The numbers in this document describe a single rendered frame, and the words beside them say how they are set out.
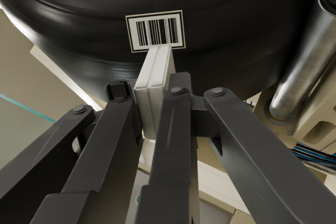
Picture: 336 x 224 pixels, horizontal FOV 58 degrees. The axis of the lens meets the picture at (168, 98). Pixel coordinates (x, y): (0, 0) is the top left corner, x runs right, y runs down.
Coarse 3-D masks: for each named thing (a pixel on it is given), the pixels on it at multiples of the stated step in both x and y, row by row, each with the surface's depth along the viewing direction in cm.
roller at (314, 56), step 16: (320, 0) 30; (320, 16) 31; (304, 32) 35; (320, 32) 32; (304, 48) 37; (320, 48) 35; (288, 64) 43; (304, 64) 39; (320, 64) 38; (288, 80) 45; (304, 80) 42; (288, 96) 49; (272, 112) 59; (288, 112) 55
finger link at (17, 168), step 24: (72, 120) 13; (48, 144) 11; (24, 168) 10; (48, 168) 11; (72, 168) 12; (0, 192) 9; (24, 192) 10; (48, 192) 11; (0, 216) 9; (24, 216) 10
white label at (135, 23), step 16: (128, 16) 32; (144, 16) 32; (160, 16) 31; (176, 16) 31; (128, 32) 32; (144, 32) 32; (160, 32) 32; (176, 32) 32; (144, 48) 33; (176, 48) 33
